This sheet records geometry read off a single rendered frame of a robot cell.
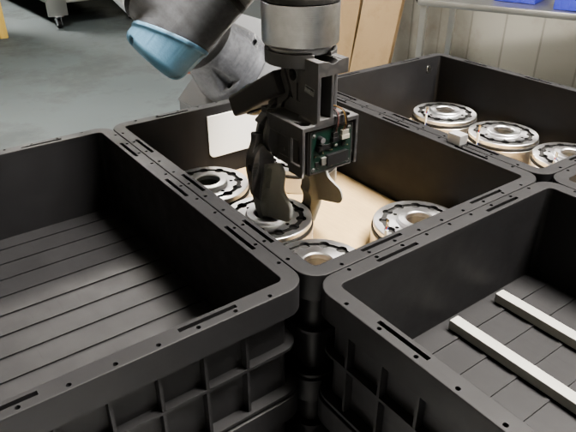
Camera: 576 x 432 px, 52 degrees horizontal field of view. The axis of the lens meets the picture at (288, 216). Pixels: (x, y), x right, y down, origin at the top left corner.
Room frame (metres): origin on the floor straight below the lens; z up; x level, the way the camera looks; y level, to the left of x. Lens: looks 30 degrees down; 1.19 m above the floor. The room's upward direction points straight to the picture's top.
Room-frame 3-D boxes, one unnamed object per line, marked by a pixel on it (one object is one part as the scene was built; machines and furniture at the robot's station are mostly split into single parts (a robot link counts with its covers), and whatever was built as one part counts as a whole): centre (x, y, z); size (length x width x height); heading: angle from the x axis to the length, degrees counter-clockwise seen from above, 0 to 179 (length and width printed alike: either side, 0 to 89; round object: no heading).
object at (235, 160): (0.60, -0.02, 0.87); 0.40 x 0.30 x 0.11; 36
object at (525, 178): (0.60, -0.02, 0.92); 0.40 x 0.30 x 0.02; 36
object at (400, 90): (0.78, -0.26, 0.87); 0.40 x 0.30 x 0.11; 36
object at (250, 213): (0.57, 0.02, 0.86); 0.05 x 0.05 x 0.01
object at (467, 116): (0.92, -0.26, 0.86); 0.10 x 0.10 x 0.01
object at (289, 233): (0.57, 0.02, 0.86); 0.10 x 0.10 x 0.01
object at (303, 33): (0.58, -0.01, 1.07); 0.08 x 0.08 x 0.05
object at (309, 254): (0.48, -0.03, 0.86); 0.05 x 0.05 x 0.01
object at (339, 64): (0.57, -0.02, 0.99); 0.09 x 0.08 x 0.12; 36
